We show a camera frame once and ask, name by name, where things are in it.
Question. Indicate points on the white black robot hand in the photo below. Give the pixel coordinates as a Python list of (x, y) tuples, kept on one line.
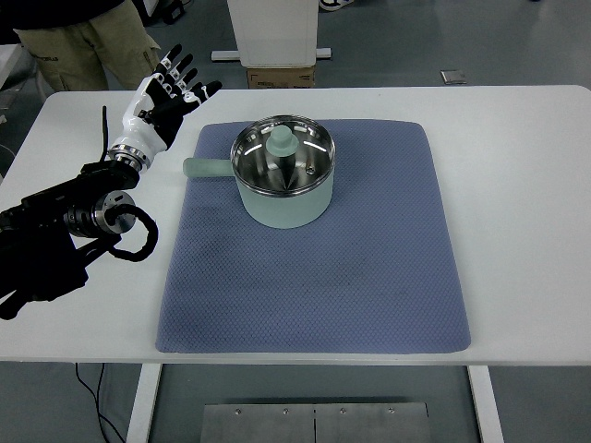
[(157, 110)]

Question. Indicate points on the green pot with handle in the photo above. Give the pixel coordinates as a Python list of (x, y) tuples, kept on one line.
[(280, 213)]

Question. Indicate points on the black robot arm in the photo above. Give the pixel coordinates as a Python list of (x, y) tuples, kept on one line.
[(51, 237)]

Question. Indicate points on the black white machine base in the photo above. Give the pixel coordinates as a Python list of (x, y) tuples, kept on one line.
[(153, 11)]

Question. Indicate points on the person in khaki trousers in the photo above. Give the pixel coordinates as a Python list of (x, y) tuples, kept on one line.
[(76, 43)]

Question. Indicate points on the cardboard box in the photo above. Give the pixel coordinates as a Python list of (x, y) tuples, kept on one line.
[(281, 78)]

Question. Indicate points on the glass lid green knob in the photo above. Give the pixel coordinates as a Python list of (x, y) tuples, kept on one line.
[(283, 156)]

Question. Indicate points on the white black sneaker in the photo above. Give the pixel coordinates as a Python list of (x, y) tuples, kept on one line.
[(334, 5)]

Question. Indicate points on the blue quilted mat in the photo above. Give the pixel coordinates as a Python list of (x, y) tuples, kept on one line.
[(375, 273)]

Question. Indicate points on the grey floor plate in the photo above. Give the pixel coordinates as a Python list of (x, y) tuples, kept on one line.
[(453, 77)]

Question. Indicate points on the white table left leg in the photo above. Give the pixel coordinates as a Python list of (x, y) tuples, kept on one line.
[(139, 427)]

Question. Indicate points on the white table leg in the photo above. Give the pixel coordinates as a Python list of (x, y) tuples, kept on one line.
[(487, 416), (139, 427)]

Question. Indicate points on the white table right leg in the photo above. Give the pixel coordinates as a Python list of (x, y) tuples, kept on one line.
[(487, 416)]

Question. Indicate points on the white pedestal stand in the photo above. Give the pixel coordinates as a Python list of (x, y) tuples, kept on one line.
[(274, 34)]

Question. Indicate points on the metal base plate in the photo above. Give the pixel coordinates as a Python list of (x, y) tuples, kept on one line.
[(320, 422)]

